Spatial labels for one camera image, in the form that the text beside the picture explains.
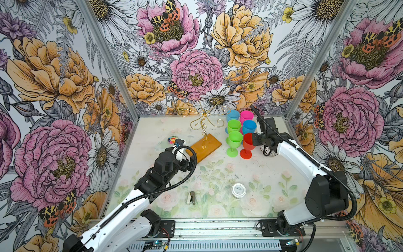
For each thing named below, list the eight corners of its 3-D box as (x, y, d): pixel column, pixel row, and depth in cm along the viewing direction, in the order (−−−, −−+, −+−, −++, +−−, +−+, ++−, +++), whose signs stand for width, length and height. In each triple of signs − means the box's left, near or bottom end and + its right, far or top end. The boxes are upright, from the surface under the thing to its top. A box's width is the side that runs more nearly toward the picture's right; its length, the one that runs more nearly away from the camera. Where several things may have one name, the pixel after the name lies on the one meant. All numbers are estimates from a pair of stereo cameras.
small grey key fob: (186, 205, 83) (186, 203, 81) (187, 193, 87) (187, 191, 85) (195, 205, 83) (195, 203, 81) (195, 193, 87) (195, 191, 85)
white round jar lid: (231, 201, 85) (232, 196, 79) (229, 188, 89) (231, 182, 83) (244, 201, 85) (247, 196, 79) (242, 188, 89) (245, 182, 83)
